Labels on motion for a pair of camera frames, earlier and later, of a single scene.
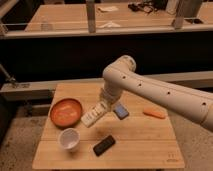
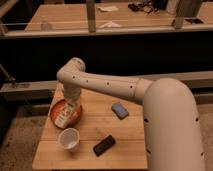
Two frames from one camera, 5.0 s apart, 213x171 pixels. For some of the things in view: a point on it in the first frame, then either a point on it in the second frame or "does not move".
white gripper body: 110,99 -> 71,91
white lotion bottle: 94,113 -> 66,115
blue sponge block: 120,111 does not move
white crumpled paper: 111,24 does not move
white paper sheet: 108,8 does not move
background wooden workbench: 112,18 does not move
